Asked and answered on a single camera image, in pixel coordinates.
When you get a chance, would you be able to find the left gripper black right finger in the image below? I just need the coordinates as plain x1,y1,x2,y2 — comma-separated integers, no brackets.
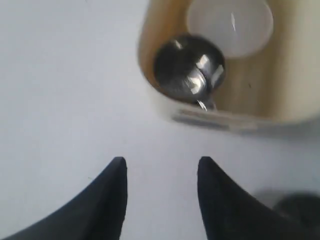
197,156,320,240

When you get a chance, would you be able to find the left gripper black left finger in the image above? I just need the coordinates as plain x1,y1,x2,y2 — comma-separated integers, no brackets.
8,157,128,240

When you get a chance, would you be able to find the small steel cup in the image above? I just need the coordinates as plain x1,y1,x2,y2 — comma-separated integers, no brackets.
153,34,226,111

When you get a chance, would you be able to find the white ceramic bowl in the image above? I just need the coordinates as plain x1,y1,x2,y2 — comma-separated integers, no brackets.
186,0,274,59

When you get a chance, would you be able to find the large stainless steel bowl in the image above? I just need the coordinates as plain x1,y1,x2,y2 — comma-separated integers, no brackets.
273,192,320,236

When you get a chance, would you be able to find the cream bin with circle mark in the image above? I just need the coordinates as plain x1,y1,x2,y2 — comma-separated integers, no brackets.
137,0,320,135

